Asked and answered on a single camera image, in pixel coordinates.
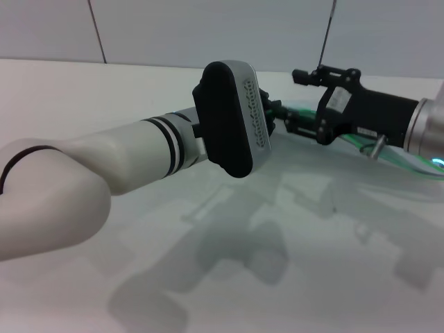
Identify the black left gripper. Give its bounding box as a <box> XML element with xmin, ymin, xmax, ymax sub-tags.
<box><xmin>257</xmin><ymin>87</ymin><xmax>291</xmax><ymax>137</ymax></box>

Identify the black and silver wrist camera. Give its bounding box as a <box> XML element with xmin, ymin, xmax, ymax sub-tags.
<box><xmin>191</xmin><ymin>59</ymin><xmax>274</xmax><ymax>180</ymax></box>

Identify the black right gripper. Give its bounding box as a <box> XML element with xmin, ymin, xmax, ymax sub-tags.
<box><xmin>284</xmin><ymin>65</ymin><xmax>420</xmax><ymax>148</ymax></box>

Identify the clear green-zipper document bag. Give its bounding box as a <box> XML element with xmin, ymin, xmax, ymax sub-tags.
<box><xmin>276</xmin><ymin>100</ymin><xmax>444</xmax><ymax>182</ymax></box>

